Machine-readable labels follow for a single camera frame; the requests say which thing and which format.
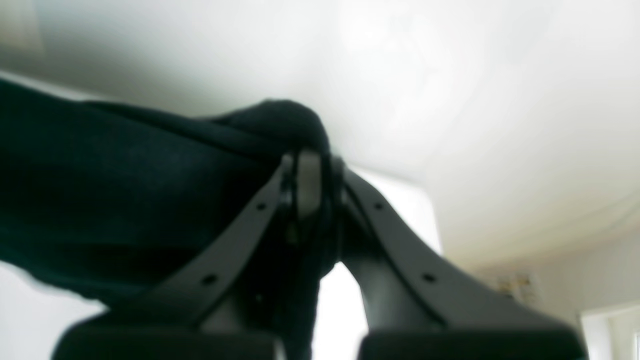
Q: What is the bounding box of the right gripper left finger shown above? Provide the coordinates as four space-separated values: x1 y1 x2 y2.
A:
53 150 323 360

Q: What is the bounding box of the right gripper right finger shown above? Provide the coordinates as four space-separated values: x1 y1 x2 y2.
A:
331 157 586 360

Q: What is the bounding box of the black printed T-shirt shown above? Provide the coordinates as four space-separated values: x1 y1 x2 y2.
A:
0 80 341 360

